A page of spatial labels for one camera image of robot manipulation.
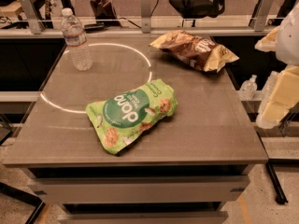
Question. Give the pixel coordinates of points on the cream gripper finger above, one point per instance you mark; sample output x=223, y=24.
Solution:
x=282, y=98
x=269, y=42

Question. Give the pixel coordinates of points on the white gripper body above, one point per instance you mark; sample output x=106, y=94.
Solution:
x=289, y=42

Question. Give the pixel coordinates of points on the green rice chip bag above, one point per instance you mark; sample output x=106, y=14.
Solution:
x=120, y=120

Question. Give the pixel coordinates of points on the brown yellow chip bag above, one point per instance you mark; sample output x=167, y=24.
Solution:
x=202, y=54

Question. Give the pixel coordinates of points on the small sanitizer bottle right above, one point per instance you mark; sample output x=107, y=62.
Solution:
x=270, y=83

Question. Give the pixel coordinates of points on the small sanitizer bottle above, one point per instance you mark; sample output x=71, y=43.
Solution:
x=248, y=88
x=270, y=83

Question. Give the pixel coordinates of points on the small sanitizer bottle left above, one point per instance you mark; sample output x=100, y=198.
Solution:
x=248, y=88

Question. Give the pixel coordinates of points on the black office chair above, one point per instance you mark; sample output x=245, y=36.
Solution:
x=198, y=9

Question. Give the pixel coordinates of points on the grey cabinet with drawers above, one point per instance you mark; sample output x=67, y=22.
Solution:
x=180, y=171

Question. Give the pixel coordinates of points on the clear plastic water bottle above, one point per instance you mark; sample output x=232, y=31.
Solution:
x=76, y=40

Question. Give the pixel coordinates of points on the right metal rail bracket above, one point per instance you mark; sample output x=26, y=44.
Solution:
x=261, y=15

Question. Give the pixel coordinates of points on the metal rail bracket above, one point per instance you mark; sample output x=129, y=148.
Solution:
x=145, y=16
x=261, y=15
x=35, y=26

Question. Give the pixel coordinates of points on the middle metal rail bracket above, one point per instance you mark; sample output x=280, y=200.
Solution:
x=145, y=16

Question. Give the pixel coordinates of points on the left metal rail bracket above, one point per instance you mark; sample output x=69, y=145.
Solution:
x=35, y=26

